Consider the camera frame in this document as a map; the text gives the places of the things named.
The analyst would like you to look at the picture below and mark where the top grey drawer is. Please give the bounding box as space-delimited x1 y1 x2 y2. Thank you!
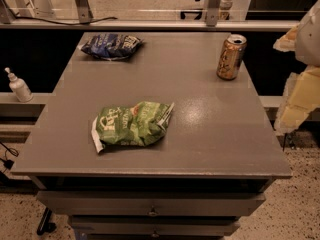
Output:
37 191 265 217

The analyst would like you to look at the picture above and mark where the metal frame post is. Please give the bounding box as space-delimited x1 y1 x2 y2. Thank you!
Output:
75 0 93 24
204 0 221 27

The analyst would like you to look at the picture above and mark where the black cable at left floor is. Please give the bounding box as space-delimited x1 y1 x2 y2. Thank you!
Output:
0 140 20 172

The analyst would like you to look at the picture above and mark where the metal frame post left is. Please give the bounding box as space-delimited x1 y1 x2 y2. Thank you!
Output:
75 0 93 24

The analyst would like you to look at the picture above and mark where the white pump bottle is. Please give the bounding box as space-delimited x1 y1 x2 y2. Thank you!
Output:
5 67 33 103

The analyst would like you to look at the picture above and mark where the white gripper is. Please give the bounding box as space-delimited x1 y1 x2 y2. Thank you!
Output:
273 0 320 135

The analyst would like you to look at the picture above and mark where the grey drawer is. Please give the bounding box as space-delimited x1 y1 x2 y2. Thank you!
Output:
69 216 240 237
37 191 265 217

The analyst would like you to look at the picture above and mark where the orange soda can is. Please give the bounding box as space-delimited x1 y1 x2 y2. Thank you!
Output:
216 34 247 80

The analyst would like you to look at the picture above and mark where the blue chip bag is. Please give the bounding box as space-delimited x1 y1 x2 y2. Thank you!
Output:
80 33 143 61

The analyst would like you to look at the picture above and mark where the green jalapeno chip bag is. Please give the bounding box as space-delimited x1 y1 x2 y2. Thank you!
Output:
91 101 174 153

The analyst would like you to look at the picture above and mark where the black cable on ledge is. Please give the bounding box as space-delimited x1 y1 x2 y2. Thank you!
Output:
0 0 118 27

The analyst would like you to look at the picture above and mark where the lower grey drawer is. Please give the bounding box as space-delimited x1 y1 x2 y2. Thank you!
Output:
69 216 240 237

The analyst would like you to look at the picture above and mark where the metal frame post right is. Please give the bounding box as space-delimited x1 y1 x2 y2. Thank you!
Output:
204 0 221 27

